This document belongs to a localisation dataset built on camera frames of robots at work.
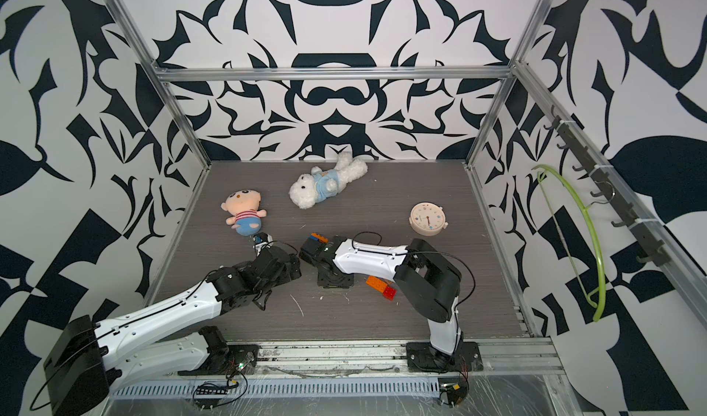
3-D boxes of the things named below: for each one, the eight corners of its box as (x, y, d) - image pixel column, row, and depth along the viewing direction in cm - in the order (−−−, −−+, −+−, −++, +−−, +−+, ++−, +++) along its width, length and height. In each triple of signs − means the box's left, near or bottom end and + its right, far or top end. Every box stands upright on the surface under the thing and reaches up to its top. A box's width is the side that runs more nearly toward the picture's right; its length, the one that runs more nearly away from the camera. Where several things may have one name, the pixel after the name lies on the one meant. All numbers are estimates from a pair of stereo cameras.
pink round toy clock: (411, 236, 100) (412, 231, 97) (406, 206, 108) (408, 201, 105) (448, 236, 100) (450, 231, 97) (440, 206, 108) (442, 202, 106)
